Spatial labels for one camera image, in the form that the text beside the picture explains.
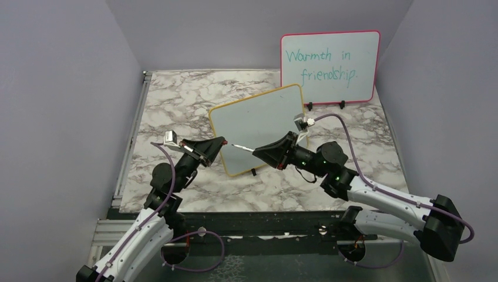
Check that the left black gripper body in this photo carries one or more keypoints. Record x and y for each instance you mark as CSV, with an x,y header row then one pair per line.
x,y
187,150

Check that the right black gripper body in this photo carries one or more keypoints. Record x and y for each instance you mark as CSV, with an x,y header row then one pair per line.
x,y
293,156

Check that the white marker with red cap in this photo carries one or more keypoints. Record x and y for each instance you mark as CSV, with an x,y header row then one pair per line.
x,y
247,149

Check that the yellow framed whiteboard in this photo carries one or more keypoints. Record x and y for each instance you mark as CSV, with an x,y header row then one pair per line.
x,y
255,121

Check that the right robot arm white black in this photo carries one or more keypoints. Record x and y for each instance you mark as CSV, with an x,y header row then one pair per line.
x,y
434,224

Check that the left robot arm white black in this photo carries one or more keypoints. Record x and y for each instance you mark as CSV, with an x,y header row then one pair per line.
x,y
158,222

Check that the pink framed whiteboard with writing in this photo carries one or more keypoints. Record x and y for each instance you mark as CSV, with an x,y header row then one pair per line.
x,y
331,67

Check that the pink board stand feet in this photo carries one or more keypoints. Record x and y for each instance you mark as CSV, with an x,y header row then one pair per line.
x,y
311,105

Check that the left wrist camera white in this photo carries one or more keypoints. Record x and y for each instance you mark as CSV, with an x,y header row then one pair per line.
x,y
170,139

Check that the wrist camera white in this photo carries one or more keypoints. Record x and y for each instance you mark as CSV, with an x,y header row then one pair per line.
x,y
303,123
170,139

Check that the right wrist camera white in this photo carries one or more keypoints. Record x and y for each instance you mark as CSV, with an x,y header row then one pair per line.
x,y
303,123

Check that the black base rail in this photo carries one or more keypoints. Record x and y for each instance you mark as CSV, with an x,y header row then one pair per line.
x,y
257,234

